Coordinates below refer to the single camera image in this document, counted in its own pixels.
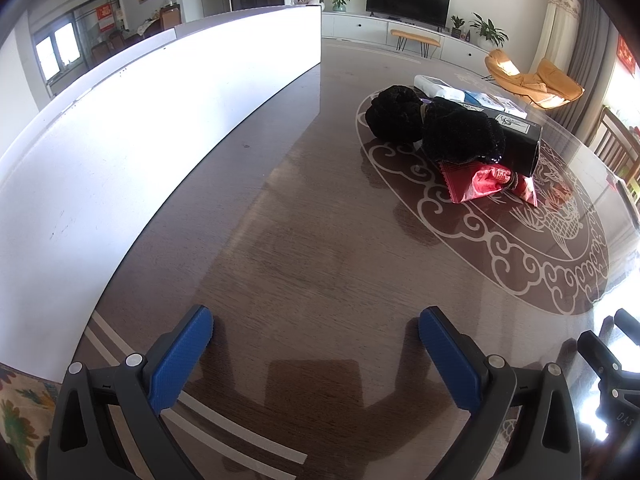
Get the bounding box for white wet wipes pack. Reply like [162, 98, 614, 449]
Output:
[413, 75, 465, 103]

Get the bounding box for wooden bench hairpin legs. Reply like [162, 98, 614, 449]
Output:
[390, 29, 442, 58]

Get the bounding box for green potted plant right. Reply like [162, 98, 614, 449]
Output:
[470, 13, 509, 51]

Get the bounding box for white floor air conditioner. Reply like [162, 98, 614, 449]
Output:
[530, 0, 582, 73]

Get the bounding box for white blue small box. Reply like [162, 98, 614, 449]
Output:
[491, 96, 527, 119]

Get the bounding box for small potted plant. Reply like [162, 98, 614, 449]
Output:
[451, 15, 465, 39]

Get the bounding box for wooden dining chair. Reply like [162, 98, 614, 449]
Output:
[589, 106, 639, 193]

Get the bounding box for red window decoration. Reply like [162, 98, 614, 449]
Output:
[616, 35, 638, 75]

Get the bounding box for black plush scarf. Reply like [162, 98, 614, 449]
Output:
[364, 86, 506, 165]

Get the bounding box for blue white medicine box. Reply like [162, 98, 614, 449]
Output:
[463, 90, 504, 112]

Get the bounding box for white tv cabinet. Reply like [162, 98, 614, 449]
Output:
[322, 12, 488, 68]

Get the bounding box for red foil snack bag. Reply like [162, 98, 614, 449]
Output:
[439, 162, 538, 207]

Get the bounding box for white partition board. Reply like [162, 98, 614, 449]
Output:
[1, 6, 322, 382]

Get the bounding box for orange lounge chair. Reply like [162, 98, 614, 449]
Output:
[485, 49, 584, 110]

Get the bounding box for black flat screen television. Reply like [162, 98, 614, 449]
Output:
[366, 0, 450, 27]

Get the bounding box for black rectangular box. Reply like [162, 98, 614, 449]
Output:
[463, 103, 541, 177]

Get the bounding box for grey curtain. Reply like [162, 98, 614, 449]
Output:
[554, 0, 618, 141]

